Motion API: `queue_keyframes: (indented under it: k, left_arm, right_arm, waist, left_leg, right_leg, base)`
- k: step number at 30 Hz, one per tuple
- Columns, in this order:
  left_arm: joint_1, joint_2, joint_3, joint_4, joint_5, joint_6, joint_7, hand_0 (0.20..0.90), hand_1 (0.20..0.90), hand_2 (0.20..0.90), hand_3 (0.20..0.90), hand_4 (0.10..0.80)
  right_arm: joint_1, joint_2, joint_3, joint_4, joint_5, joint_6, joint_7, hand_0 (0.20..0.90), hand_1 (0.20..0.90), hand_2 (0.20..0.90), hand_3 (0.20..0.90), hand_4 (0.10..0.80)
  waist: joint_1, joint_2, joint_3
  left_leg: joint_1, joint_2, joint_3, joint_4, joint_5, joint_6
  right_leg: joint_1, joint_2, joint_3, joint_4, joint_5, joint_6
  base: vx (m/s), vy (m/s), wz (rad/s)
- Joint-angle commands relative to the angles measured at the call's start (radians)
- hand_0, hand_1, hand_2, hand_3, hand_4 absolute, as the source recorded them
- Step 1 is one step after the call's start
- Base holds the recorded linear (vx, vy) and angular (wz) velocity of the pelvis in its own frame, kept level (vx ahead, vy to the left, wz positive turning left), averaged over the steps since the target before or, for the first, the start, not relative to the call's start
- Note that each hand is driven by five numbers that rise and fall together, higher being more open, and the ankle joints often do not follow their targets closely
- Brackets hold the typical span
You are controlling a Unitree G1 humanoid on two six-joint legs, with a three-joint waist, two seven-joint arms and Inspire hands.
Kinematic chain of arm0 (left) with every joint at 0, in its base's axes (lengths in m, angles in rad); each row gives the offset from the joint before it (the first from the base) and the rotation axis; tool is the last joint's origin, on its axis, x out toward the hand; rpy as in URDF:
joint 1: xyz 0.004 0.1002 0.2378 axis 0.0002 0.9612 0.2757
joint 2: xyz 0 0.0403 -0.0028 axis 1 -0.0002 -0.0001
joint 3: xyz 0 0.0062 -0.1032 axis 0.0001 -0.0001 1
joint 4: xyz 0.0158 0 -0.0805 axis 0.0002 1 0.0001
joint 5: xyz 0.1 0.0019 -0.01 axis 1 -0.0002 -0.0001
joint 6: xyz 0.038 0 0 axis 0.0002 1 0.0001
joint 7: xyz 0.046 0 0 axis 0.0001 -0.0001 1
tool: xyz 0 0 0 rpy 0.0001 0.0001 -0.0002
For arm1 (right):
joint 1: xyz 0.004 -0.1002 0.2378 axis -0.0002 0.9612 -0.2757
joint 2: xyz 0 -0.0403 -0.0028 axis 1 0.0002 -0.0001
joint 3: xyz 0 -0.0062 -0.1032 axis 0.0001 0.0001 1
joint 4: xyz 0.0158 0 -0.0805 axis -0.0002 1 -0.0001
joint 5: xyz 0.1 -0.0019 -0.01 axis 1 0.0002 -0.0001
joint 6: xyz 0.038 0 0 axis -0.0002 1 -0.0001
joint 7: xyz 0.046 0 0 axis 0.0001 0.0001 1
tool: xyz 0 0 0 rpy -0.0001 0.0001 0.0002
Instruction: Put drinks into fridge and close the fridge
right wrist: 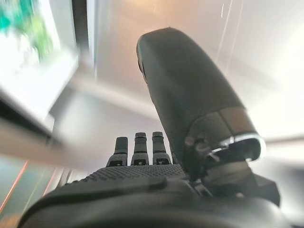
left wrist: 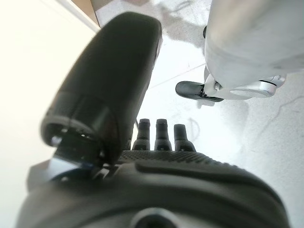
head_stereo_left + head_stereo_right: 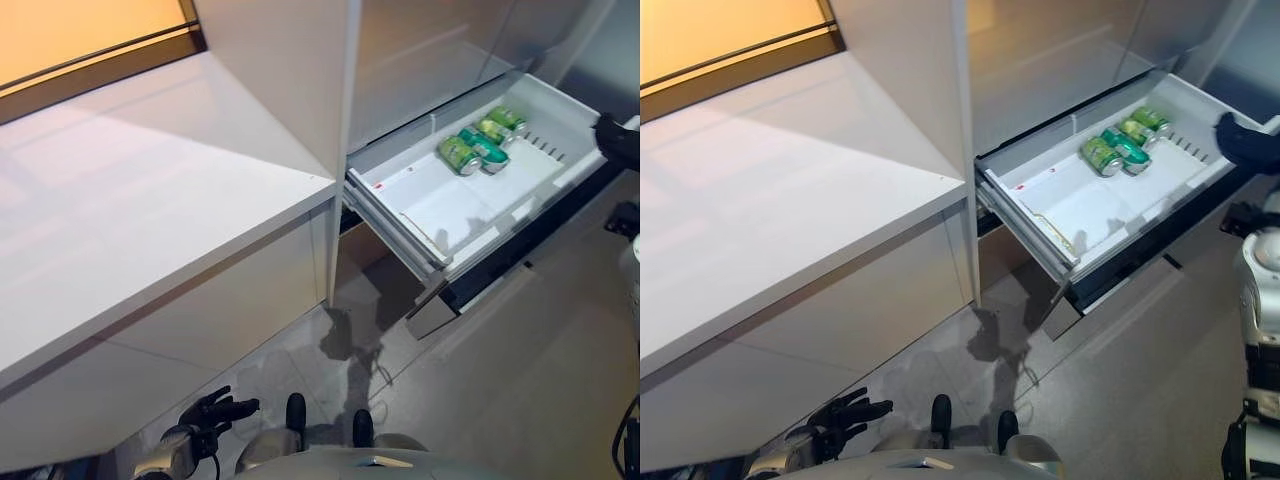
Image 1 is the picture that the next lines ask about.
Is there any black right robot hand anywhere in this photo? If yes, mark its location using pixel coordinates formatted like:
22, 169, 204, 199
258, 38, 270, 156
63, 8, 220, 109
18, 27, 289, 228

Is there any steel fridge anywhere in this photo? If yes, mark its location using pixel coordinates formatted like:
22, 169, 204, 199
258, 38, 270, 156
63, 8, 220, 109
85, 0, 304, 148

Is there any white fridge drawer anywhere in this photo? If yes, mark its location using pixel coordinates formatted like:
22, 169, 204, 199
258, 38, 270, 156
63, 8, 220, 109
0, 0, 95, 171

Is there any yellow-green drink can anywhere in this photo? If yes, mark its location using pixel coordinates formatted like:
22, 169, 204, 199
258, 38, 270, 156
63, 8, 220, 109
29, 18, 57, 61

